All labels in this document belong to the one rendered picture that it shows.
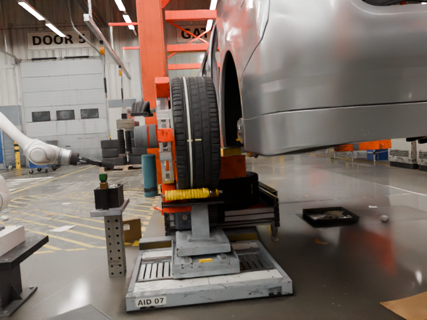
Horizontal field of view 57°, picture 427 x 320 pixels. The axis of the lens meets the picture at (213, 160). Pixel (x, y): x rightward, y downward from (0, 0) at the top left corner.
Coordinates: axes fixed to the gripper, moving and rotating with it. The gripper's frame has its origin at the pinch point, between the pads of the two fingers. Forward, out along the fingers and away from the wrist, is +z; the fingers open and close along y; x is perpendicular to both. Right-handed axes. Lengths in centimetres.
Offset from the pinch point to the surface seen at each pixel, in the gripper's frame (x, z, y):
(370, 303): 37, 134, -65
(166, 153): -13.1, 29.6, -23.2
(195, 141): -22, 42, -30
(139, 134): -20.6, 13.9, -1.2
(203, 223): 24, 60, -3
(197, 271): 45, 57, -26
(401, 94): -49, 94, -112
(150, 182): 6.8, 26.1, 12.5
